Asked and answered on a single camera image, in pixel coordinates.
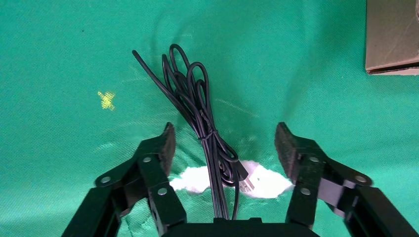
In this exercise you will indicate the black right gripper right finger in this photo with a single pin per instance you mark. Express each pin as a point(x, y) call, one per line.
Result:
point(307, 176)

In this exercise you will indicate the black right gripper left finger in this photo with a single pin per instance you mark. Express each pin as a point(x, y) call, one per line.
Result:
point(154, 183)

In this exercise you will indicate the open brown cardboard box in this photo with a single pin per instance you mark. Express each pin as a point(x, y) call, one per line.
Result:
point(392, 32)

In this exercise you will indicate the green table cloth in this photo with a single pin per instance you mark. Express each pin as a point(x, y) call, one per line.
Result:
point(82, 49)

